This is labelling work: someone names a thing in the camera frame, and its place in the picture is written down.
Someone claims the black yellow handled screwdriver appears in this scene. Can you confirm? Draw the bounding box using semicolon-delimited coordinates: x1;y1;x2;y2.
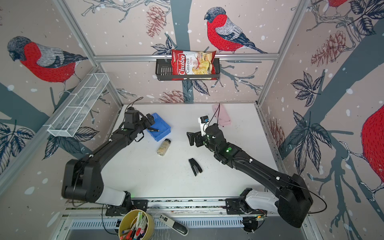
147;128;163;133

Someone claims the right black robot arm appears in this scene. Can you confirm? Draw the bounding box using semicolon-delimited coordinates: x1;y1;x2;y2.
187;124;313;228

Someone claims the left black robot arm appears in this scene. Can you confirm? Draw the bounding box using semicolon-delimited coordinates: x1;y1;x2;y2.
62;110;155;206

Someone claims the blue plastic bin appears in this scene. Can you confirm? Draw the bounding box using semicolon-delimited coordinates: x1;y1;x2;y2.
147;113;171;142

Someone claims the black stapler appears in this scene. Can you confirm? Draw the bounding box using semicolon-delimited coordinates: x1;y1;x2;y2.
189;158;203;177

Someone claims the small spice jar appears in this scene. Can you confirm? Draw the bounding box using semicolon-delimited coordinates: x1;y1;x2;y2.
157;139;171;156

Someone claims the red cassava chips bag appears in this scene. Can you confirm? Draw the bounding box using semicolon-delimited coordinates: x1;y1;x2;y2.
171;50;216;75

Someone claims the yellow cup of markers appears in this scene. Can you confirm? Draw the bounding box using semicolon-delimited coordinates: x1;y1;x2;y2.
119;210;155;240

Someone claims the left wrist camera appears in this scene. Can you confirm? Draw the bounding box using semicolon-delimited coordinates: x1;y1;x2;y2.
124;107;140;130

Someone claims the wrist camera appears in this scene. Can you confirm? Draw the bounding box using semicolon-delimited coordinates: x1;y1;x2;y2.
198;116;210;137
124;107;140;130

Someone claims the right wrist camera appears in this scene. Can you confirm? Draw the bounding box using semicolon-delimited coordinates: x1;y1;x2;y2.
198;116;210;137

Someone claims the black wall basket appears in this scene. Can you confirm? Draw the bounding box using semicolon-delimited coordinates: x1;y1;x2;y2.
155;58;221;81

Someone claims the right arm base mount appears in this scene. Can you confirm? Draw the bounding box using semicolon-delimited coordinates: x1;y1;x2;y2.
224;198;267;216

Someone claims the white wire mesh shelf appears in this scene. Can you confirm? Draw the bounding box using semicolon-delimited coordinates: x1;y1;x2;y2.
48;73;110;137

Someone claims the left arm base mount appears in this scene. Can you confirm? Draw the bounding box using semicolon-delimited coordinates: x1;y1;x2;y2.
105;200;149;217

